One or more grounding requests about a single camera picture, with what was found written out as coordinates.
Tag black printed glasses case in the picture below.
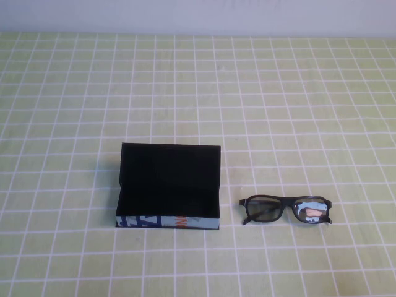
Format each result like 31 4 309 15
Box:
115 142 223 232

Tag green checked tablecloth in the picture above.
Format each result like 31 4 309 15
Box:
0 30 396 297

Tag black framed glasses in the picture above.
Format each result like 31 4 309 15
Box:
239 194 334 226

